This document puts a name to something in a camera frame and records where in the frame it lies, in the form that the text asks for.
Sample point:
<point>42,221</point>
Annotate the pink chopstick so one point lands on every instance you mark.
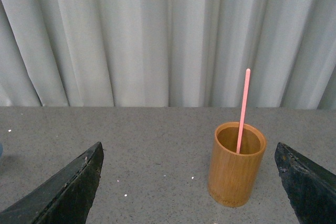
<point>243,109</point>

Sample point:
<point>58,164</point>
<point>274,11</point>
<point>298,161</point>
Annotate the bamboo chopstick holder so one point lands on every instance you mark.
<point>232,175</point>

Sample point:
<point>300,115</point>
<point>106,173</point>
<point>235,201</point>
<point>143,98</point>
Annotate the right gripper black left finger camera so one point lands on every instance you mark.
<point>66,197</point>

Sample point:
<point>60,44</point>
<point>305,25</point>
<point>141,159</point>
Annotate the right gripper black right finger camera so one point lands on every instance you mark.
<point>309,187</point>

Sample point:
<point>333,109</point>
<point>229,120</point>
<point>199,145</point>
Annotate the white pleated curtain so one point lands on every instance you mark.
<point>168,53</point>

